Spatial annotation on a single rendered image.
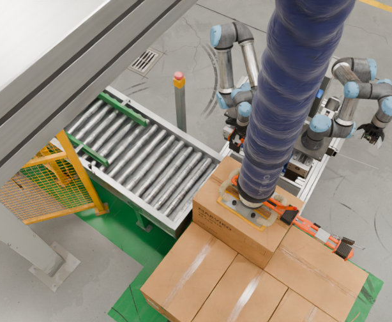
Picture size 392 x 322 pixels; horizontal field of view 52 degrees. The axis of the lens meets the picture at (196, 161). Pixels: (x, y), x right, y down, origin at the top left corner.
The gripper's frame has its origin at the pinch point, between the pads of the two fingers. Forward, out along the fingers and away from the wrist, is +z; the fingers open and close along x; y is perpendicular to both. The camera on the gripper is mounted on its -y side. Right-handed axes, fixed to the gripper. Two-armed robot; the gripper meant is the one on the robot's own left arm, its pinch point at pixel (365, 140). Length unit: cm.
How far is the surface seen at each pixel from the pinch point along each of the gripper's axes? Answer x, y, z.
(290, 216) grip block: -16, 39, 43
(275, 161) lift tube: -34, 44, -15
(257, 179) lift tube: -39, 46, 6
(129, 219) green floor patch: -132, 64, 152
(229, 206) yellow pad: -51, 47, 55
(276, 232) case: -18, 46, 57
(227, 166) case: -66, 22, 58
